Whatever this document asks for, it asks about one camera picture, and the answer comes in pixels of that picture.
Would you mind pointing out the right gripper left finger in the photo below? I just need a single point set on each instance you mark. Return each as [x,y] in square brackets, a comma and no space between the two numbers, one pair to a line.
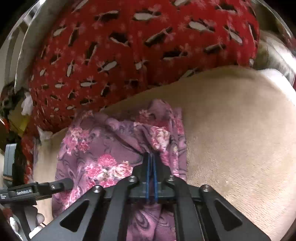
[102,213]

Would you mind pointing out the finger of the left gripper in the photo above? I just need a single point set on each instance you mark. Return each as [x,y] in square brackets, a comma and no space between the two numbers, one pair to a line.
[50,188]

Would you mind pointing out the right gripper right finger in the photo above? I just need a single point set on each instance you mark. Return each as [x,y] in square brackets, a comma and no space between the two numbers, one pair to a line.
[200,213]

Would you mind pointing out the left hand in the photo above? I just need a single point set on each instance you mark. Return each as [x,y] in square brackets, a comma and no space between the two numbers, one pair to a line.
[26,222]

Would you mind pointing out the yellow box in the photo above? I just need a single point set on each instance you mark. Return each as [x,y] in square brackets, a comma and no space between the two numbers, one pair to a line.
[18,122]

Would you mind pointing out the grey pillow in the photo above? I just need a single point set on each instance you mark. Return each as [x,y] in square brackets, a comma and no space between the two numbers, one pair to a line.
[38,28]

